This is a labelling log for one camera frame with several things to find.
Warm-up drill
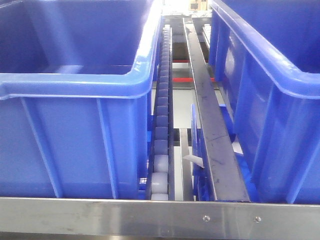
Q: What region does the right steel shelf cart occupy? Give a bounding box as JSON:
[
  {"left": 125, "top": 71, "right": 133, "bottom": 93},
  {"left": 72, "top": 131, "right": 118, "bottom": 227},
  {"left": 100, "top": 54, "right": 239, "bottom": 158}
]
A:
[{"left": 0, "top": 13, "right": 320, "bottom": 237}]

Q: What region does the white roller track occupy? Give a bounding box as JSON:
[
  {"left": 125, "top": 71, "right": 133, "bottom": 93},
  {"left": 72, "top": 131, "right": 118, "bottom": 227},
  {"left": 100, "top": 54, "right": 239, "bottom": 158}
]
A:
[{"left": 146, "top": 24, "right": 175, "bottom": 201}]

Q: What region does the blue plastic bin left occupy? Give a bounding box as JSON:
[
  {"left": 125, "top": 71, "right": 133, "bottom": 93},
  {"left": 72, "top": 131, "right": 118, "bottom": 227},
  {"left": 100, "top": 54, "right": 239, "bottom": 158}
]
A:
[{"left": 0, "top": 0, "right": 162, "bottom": 199}]

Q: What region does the blue plastic bin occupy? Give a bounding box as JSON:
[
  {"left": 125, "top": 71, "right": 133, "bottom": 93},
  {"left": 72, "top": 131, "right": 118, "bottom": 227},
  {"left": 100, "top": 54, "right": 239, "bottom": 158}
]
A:
[
  {"left": 0, "top": 0, "right": 162, "bottom": 199},
  {"left": 209, "top": 0, "right": 320, "bottom": 204}
]

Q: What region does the blue plastic bin middle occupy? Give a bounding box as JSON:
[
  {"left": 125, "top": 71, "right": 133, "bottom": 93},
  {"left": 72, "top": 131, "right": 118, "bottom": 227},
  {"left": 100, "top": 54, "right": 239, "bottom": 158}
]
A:
[{"left": 209, "top": 0, "right": 320, "bottom": 204}]

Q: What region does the steel divider rail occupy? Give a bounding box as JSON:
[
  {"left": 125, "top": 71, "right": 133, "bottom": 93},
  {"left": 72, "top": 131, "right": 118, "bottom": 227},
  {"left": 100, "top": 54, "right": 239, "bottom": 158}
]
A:
[{"left": 183, "top": 17, "right": 250, "bottom": 202}]

